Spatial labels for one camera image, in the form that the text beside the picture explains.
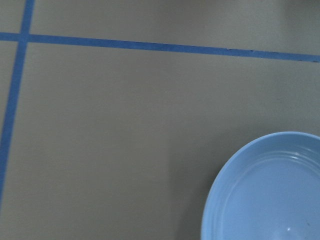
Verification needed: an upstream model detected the blue plate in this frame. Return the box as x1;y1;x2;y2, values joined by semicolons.
200;131;320;240

